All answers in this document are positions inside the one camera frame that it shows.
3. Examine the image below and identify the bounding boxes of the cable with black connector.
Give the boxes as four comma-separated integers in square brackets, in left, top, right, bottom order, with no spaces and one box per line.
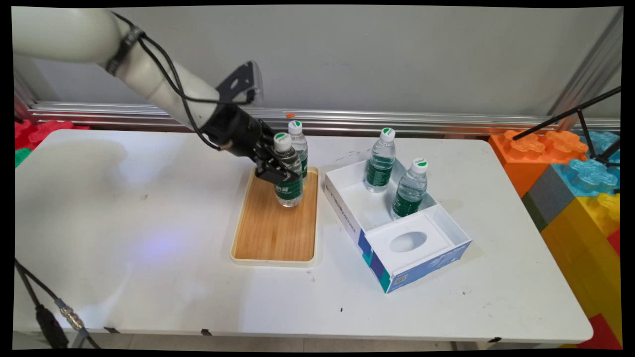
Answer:
[14,263,70,350]

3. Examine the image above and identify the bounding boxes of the red giant building block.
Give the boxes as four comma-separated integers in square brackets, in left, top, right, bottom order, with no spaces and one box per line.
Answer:
[577,313,623,350]

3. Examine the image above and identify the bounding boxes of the red giant building blocks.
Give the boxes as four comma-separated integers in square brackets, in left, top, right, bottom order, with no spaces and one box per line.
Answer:
[14,119,91,151]

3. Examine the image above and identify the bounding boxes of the green label water bottle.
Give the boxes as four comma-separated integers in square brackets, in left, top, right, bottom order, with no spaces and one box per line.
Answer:
[365,127,397,194]
[273,132,304,208]
[288,119,309,179]
[391,158,429,220]

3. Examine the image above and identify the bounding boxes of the aluminium frame rail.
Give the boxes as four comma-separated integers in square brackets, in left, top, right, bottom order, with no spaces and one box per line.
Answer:
[27,101,621,135]

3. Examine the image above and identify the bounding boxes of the black tripod stand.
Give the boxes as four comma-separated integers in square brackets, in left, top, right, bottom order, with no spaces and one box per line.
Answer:
[512,86,622,167]

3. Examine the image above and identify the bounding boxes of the white blue cardboard box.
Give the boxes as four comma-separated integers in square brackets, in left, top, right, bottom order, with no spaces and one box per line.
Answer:
[323,158,473,295]

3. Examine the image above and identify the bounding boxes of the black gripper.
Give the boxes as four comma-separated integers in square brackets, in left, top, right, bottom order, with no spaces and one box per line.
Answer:
[200,105,294,185]

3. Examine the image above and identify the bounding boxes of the aluminium frame post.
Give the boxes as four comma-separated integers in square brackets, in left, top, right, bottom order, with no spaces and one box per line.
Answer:
[548,9,624,120]

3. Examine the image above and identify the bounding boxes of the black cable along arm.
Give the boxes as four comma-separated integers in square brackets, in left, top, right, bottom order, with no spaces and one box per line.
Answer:
[111,12,254,151]

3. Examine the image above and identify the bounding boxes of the black cable strap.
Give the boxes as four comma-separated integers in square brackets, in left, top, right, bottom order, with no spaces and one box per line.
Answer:
[105,27,146,76]

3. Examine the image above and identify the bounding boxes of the cable with metal connector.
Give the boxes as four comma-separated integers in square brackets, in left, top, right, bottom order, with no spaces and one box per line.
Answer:
[14,258,101,350]

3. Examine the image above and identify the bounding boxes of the light blue giant building block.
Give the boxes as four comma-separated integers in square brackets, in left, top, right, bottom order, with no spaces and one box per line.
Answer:
[579,130,621,165]
[551,158,621,198]

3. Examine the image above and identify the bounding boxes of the bamboo wooden tray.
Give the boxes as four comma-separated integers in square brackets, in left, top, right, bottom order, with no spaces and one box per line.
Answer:
[230,164,320,268]

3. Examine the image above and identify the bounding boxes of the yellow giant building blocks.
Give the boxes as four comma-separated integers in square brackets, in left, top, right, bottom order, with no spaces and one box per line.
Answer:
[540,193,624,344]

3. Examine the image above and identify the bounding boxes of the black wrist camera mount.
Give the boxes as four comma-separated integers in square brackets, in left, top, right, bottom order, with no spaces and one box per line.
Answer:
[216,60,264,106]

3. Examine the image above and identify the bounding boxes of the orange giant building block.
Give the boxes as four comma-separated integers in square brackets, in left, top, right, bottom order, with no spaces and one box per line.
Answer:
[488,129,590,198]

